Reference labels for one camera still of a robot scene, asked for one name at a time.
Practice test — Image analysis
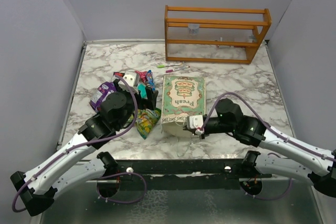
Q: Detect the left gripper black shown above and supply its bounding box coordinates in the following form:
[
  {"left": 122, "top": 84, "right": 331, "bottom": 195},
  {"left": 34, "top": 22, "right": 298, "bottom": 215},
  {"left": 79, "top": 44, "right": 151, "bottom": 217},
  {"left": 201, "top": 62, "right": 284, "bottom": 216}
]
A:
[{"left": 114, "top": 80, "right": 158, "bottom": 131}]

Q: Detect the teal snack packet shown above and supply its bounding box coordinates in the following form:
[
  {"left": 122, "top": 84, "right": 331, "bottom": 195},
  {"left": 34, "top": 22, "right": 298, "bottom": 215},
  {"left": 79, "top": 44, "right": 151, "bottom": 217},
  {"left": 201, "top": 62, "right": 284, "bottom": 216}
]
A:
[{"left": 137, "top": 82, "right": 148, "bottom": 99}]

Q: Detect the red snack packet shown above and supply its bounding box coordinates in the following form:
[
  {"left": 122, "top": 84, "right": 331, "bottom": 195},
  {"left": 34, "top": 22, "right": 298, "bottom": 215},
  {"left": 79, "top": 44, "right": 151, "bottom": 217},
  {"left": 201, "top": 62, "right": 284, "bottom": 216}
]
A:
[{"left": 135, "top": 71, "right": 147, "bottom": 84}]

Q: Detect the blue m&m snack packet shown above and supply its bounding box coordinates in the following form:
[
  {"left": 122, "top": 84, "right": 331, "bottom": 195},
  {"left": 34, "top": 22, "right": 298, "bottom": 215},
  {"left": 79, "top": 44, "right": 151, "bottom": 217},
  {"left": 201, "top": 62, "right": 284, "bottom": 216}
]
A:
[{"left": 145, "top": 70, "right": 155, "bottom": 91}]

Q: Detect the green paper bag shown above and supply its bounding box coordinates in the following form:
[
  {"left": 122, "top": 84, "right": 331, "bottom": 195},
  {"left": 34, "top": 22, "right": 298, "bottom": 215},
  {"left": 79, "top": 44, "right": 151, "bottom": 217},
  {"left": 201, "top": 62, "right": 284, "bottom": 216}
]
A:
[{"left": 161, "top": 74, "right": 206, "bottom": 143}]

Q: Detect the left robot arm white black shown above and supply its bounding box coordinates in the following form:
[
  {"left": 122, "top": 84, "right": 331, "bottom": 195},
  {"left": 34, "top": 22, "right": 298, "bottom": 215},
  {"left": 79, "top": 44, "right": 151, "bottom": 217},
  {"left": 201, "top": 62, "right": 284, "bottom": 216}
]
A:
[{"left": 11, "top": 71, "right": 158, "bottom": 217}]

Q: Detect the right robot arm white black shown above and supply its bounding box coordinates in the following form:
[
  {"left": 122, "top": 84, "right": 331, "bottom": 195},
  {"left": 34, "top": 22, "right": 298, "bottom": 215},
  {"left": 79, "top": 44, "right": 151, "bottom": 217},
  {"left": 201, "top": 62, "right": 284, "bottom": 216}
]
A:
[{"left": 183, "top": 98, "right": 335, "bottom": 198}]

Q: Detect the green capped marker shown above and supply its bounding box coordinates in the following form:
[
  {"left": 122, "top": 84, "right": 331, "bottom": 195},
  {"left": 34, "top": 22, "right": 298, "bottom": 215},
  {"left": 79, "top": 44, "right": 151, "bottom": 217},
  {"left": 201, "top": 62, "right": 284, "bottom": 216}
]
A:
[{"left": 156, "top": 63, "right": 182, "bottom": 68}]

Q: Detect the small clear plastic cup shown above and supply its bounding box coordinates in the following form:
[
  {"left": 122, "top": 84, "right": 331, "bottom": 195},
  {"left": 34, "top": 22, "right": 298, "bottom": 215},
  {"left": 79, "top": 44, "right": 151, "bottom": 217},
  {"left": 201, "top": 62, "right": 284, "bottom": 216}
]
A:
[{"left": 188, "top": 24, "right": 200, "bottom": 35}]

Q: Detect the orange wooden rack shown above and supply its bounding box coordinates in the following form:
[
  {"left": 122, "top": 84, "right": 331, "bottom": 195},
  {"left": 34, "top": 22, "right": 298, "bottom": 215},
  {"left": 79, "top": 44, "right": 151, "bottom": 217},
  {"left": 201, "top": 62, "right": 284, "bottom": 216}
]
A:
[{"left": 164, "top": 6, "right": 272, "bottom": 65}]

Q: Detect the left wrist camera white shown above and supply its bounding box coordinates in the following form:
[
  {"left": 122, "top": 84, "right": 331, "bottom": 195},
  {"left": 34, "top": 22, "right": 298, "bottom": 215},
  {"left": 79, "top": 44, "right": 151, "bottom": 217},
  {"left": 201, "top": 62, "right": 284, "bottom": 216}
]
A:
[{"left": 118, "top": 71, "right": 140, "bottom": 94}]

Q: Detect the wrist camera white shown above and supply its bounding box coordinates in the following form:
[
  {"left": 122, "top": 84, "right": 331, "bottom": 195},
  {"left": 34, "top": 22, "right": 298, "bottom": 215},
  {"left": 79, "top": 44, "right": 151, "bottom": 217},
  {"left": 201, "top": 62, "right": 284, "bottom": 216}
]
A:
[
  {"left": 186, "top": 115, "right": 204, "bottom": 130},
  {"left": 118, "top": 71, "right": 140, "bottom": 94}
]

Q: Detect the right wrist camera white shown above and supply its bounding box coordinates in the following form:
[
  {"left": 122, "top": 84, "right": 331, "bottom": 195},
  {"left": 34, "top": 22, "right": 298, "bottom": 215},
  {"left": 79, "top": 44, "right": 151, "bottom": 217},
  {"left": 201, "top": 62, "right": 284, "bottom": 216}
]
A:
[{"left": 186, "top": 115, "right": 204, "bottom": 130}]

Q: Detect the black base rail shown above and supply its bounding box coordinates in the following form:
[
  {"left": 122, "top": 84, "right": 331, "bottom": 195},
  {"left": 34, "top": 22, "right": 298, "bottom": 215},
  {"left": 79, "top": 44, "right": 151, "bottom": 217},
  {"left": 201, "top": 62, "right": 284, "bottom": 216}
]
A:
[{"left": 97, "top": 152, "right": 274, "bottom": 190}]

